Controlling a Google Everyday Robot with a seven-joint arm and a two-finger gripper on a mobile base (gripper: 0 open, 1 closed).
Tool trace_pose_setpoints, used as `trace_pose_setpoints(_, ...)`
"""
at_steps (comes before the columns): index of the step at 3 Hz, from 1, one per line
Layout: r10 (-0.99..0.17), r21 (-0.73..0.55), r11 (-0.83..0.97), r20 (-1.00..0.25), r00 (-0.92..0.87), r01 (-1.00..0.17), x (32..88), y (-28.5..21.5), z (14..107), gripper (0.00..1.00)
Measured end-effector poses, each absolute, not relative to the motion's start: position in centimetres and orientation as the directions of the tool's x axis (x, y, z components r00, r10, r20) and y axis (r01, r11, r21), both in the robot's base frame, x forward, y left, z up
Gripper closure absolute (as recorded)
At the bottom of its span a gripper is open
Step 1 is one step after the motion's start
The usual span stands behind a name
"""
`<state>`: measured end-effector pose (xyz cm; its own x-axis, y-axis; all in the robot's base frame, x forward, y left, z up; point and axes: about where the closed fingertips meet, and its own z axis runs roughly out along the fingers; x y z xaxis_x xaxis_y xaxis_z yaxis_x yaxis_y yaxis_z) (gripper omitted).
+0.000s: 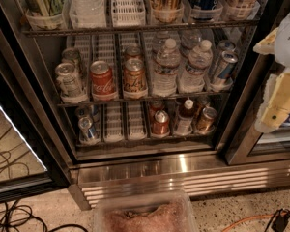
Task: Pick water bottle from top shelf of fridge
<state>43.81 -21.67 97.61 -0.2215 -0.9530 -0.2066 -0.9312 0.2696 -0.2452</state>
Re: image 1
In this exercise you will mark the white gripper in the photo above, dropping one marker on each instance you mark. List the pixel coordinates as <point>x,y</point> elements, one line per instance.
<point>289,43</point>

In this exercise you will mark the clear water bottle top shelf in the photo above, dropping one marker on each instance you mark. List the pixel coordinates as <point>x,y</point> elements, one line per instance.
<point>87,14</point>

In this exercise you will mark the right fridge glass door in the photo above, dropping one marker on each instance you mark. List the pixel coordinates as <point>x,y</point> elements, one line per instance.
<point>243,142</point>

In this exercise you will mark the water bottle front right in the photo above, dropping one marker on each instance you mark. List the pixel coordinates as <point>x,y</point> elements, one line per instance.
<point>199,60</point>

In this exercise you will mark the water bottle rear right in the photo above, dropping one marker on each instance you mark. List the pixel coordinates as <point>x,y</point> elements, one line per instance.
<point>189,40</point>

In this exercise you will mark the brown glass bottle white cap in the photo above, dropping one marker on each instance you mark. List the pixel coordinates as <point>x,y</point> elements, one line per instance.
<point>184,117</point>

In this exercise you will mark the water bottle front middle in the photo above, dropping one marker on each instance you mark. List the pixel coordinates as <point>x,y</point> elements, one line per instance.
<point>166,66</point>

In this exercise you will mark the water bottle rear middle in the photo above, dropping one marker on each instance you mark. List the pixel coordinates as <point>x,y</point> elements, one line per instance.
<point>159,41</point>

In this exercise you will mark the open fridge glass door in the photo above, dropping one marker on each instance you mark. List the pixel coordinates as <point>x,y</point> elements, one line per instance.
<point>29,164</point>

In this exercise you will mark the silver blue slim can front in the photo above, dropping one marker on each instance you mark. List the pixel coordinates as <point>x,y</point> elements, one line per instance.
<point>224,67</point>

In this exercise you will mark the silver blue slim can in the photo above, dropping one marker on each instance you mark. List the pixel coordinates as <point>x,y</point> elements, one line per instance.
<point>223,46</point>
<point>224,67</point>

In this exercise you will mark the silver blue slim can rear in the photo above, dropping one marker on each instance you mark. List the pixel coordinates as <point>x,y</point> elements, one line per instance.
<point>223,46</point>

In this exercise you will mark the copper can bottom rear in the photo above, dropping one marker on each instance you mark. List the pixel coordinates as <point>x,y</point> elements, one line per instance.
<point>200,103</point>

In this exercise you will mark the copper can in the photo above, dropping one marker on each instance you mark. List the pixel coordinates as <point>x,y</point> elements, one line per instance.
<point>200,103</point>
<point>206,119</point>

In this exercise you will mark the copper can bottom front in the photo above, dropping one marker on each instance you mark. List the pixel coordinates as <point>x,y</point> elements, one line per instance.
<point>206,119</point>

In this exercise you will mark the red can bottom rear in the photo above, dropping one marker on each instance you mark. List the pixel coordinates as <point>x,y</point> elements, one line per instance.
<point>154,106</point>

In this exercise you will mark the red can bottom front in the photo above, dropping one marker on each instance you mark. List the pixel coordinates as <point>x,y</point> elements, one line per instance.
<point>160,124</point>

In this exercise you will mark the orange can front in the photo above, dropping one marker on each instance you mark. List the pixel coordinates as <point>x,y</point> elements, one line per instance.
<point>134,76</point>

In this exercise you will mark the orange can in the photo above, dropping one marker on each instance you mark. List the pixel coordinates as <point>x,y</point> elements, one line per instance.
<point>133,52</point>
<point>134,76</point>

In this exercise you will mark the orange can rear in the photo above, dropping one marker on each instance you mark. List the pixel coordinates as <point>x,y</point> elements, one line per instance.
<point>133,52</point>

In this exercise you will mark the black plug connector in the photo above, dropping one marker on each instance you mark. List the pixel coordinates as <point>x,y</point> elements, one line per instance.
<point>281,220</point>

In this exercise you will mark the white empty glide tray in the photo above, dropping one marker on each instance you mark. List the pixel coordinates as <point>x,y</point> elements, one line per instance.
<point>128,13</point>

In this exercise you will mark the red coca-cola can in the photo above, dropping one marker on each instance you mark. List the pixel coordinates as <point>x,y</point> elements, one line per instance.
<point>102,78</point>

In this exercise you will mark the blue can bottom front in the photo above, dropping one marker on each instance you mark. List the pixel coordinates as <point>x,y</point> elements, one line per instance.
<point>87,128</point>

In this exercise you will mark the blue can bottom rear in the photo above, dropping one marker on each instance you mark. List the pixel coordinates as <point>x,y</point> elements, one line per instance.
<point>88,110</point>

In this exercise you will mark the clear plastic bin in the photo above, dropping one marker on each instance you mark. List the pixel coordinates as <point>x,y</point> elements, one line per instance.
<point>155,212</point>

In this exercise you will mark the silver can rear left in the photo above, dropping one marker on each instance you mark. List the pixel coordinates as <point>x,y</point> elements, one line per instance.
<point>72,55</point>

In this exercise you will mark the silver can front left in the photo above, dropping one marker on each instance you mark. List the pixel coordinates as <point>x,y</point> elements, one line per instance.
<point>69,81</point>

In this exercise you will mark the top wire shelf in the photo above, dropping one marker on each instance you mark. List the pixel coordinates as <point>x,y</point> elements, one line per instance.
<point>139,29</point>

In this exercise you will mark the wire shelf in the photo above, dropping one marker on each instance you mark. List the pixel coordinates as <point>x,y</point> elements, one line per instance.
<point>139,29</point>
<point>148,98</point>

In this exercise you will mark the middle wire shelf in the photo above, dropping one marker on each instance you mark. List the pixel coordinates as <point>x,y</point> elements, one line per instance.
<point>148,98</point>

